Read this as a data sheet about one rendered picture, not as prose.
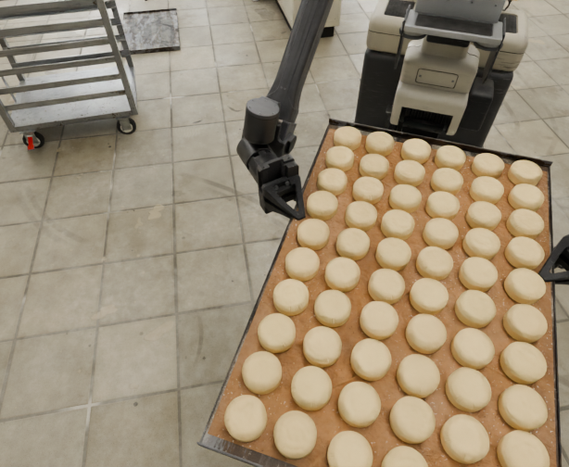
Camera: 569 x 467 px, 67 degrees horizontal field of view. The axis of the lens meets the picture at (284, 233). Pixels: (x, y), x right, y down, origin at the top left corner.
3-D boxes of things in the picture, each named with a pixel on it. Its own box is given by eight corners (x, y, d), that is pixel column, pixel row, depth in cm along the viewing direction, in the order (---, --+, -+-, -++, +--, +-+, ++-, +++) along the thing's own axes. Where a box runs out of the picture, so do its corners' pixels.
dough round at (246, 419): (236, 392, 54) (234, 387, 53) (273, 408, 53) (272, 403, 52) (219, 432, 52) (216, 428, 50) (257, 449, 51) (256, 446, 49)
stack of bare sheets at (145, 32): (124, 16, 333) (122, 12, 330) (177, 11, 338) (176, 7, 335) (120, 56, 295) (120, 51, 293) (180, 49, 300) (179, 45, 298)
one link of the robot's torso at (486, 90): (402, 110, 172) (416, 51, 153) (475, 124, 167) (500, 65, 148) (391, 153, 156) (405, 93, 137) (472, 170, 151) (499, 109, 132)
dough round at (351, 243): (337, 261, 65) (338, 255, 64) (334, 234, 68) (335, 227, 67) (371, 260, 65) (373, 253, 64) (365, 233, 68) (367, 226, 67)
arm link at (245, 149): (259, 152, 85) (233, 157, 83) (264, 122, 80) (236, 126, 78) (275, 174, 82) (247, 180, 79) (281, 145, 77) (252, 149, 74)
